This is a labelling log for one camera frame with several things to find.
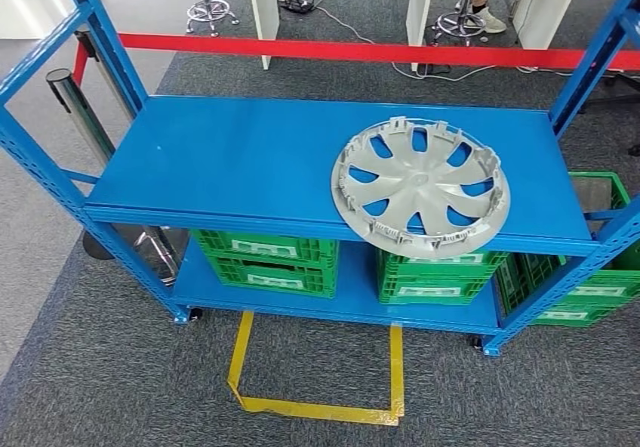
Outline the blue metal shelf rack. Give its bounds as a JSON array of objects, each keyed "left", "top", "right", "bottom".
[{"left": 0, "top": 0, "right": 640, "bottom": 358}]

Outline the green plastic crate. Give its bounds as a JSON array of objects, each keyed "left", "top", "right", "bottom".
[
  {"left": 494, "top": 170, "right": 640, "bottom": 328},
  {"left": 376, "top": 248, "right": 510, "bottom": 306},
  {"left": 192, "top": 229, "right": 340, "bottom": 300}
]

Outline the silver wheel hubcap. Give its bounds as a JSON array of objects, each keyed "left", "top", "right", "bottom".
[{"left": 331, "top": 116, "right": 512, "bottom": 261}]

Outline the red barrier belt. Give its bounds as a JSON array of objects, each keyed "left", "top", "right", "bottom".
[{"left": 72, "top": 31, "right": 640, "bottom": 88}]

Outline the yellow floor tape square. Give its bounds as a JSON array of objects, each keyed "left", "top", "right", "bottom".
[{"left": 226, "top": 311, "right": 405, "bottom": 427}]

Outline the white desk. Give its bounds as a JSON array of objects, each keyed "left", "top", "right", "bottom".
[
  {"left": 245, "top": 0, "right": 438, "bottom": 72},
  {"left": 510, "top": 0, "right": 589, "bottom": 51}
]

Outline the chrome swivel stool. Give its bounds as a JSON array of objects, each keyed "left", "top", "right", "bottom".
[
  {"left": 430, "top": 0, "right": 488, "bottom": 48},
  {"left": 172, "top": 0, "right": 240, "bottom": 38}
]

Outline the black stanchion pole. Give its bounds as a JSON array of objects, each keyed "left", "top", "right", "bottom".
[{"left": 82, "top": 230, "right": 117, "bottom": 262}]

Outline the black chair base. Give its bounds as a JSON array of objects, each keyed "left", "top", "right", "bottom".
[{"left": 580, "top": 72, "right": 640, "bottom": 158}]

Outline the white floor cable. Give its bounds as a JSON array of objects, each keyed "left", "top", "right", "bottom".
[{"left": 315, "top": 6, "right": 574, "bottom": 82}]

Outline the chrome stanchion post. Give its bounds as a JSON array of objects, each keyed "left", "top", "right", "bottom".
[
  {"left": 45, "top": 68, "right": 191, "bottom": 288},
  {"left": 75, "top": 27, "right": 137, "bottom": 122}
]

